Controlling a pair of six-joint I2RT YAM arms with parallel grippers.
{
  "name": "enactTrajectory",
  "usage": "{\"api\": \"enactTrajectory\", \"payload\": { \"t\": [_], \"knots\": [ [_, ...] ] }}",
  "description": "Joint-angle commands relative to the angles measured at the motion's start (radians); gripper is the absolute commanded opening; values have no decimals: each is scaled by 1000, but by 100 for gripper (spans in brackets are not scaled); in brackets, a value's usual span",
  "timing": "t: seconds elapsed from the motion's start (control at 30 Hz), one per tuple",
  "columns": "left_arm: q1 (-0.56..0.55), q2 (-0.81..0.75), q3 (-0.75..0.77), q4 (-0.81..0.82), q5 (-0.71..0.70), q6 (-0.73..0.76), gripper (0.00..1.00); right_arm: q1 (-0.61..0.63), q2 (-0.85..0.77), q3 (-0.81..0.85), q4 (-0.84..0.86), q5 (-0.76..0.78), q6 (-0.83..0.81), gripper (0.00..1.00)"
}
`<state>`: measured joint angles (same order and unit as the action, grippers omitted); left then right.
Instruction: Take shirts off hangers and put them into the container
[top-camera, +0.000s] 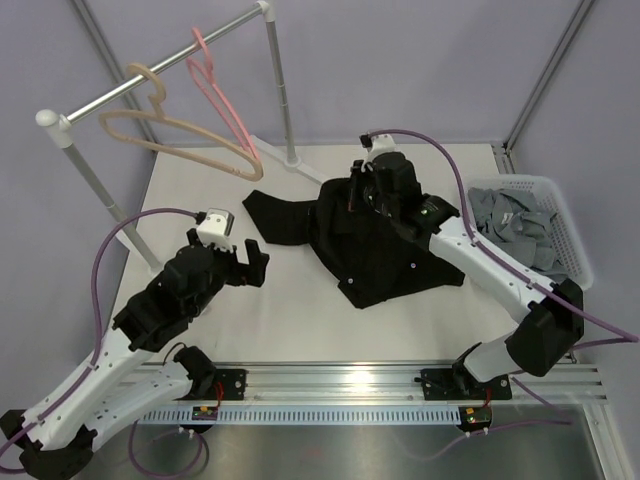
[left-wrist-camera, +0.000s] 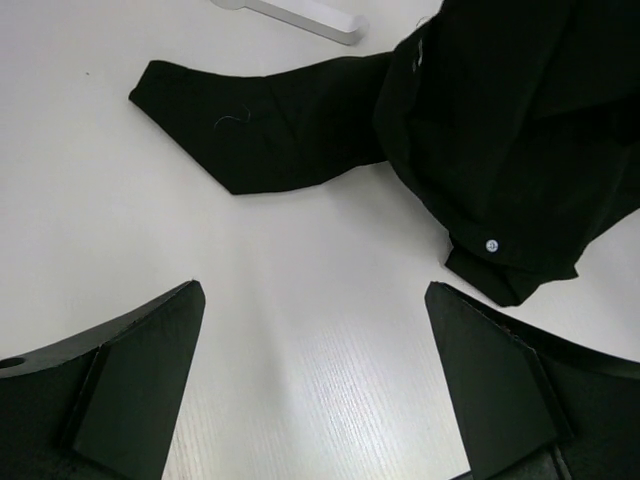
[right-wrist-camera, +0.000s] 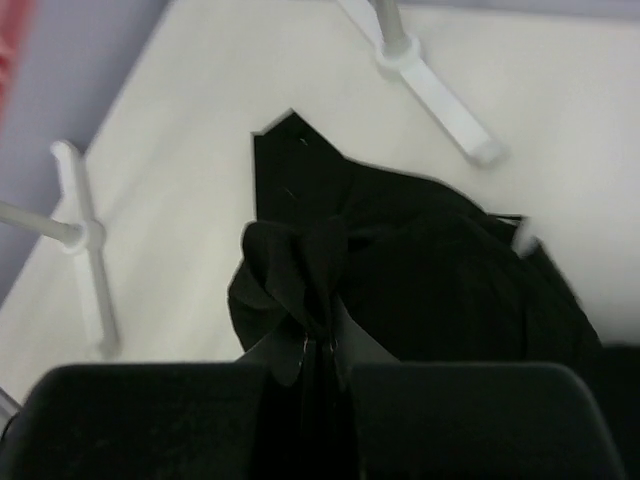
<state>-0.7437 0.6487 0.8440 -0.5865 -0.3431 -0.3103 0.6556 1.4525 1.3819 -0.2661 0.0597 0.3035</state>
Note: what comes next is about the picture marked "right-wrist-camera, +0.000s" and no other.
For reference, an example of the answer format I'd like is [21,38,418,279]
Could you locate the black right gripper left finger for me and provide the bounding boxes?
[0,314,321,480]

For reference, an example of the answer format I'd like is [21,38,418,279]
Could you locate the black shirt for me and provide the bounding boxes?
[227,107,640,366]

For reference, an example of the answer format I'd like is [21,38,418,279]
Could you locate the metal clothes rack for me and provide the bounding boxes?
[0,0,506,401]

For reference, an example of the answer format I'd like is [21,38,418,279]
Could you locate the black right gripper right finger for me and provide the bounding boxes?
[319,299,626,480]

